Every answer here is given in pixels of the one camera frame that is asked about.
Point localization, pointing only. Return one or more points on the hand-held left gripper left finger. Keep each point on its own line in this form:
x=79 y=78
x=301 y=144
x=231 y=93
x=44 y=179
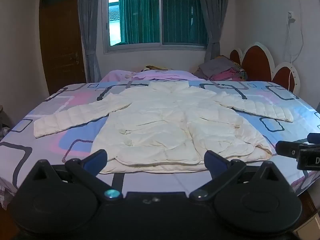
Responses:
x=96 y=159

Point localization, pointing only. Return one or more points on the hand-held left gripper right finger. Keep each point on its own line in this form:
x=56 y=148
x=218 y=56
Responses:
x=213 y=160

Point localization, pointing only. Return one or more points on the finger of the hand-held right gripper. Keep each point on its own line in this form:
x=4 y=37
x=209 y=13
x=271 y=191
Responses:
x=314 y=138
x=287 y=149

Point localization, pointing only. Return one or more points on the white puffer jacket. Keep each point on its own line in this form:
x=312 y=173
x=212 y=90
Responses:
x=162 y=120

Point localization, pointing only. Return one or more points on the pile of folded clothes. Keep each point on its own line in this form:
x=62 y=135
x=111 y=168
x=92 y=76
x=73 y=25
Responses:
x=221 y=70

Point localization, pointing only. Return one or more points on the patterned bed sheet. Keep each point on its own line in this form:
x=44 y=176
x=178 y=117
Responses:
x=50 y=140

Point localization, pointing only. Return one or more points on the brown and white headboard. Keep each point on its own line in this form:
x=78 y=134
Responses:
x=256 y=63

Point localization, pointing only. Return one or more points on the yellow patterned cloth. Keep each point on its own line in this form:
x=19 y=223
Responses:
x=156 y=67

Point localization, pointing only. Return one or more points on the brown wooden door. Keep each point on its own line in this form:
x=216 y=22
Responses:
x=60 y=45

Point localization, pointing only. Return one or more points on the grey curtain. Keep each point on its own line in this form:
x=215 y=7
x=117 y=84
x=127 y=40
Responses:
x=88 y=30
x=215 y=17

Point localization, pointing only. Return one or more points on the sliding window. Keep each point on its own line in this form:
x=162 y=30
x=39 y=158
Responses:
x=155 y=17

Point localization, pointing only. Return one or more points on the white wall charger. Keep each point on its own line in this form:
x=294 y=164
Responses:
x=291 y=17

